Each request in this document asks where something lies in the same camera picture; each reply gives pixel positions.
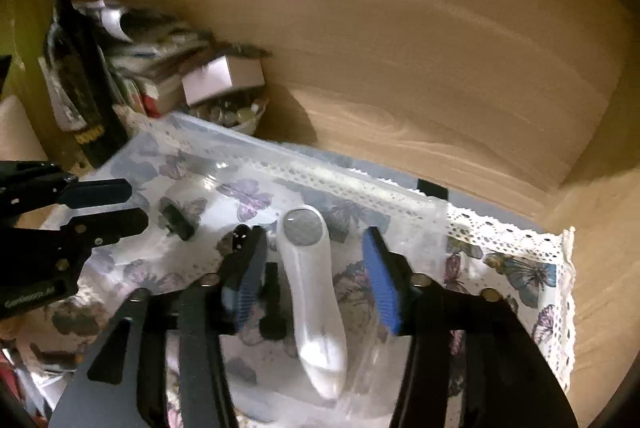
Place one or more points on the dark glass bottle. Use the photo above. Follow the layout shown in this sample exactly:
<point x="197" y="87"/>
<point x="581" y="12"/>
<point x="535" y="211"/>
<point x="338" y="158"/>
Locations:
<point x="75" y="73"/>

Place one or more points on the clear plastic storage box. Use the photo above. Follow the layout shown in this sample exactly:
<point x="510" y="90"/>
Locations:
<point x="320" y="188"/>

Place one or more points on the white handheld electric device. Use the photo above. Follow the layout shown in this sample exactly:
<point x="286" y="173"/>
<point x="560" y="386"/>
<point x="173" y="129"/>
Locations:
<point x="310" y="308"/>

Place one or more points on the black clip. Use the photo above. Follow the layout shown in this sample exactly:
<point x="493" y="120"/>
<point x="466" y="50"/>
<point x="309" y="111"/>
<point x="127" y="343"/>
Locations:
<point x="431" y="189"/>

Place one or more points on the small white cardboard box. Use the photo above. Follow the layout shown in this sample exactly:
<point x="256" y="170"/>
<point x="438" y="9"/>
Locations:
<point x="222" y="78"/>

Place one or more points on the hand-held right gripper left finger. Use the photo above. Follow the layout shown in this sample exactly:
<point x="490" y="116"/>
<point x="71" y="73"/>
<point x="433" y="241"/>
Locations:
<point x="246" y="280"/>

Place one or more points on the stack of books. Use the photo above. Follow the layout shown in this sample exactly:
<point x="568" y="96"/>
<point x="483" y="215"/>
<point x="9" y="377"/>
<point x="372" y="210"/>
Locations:
<point x="150" y="58"/>

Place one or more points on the bowl of small round pieces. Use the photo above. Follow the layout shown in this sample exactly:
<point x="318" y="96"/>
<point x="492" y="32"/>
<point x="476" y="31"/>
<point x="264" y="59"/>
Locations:
<point x="227" y="112"/>

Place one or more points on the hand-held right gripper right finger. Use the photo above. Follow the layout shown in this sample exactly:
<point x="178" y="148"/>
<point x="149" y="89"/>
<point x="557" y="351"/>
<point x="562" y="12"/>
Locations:
<point x="382" y="285"/>

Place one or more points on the butterfly print lace tablecloth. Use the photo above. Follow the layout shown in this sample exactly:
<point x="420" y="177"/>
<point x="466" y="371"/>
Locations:
<point x="505" y="273"/>

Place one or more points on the small black adapter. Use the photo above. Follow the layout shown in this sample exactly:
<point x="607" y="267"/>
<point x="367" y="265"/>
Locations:
<point x="176" y="219"/>

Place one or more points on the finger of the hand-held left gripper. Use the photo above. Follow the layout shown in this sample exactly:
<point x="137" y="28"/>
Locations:
<point x="100" y="194"/>
<point x="112" y="225"/>

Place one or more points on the black slim attachment piece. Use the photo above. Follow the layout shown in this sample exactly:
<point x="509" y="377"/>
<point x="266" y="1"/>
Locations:
<point x="271" y="303"/>

